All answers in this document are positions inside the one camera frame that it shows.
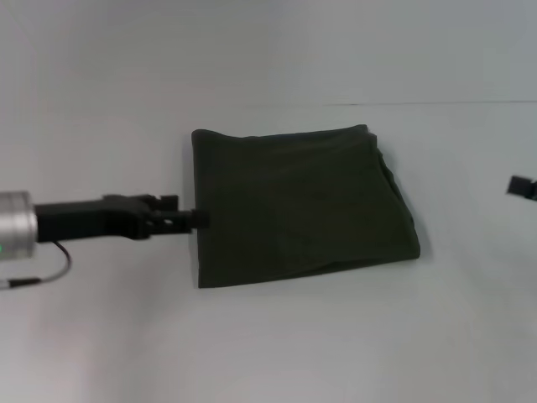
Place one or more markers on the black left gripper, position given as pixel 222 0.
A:
pixel 96 218

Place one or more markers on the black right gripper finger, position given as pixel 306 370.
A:
pixel 522 186

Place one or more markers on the dark green FREE t-shirt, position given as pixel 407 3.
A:
pixel 302 210

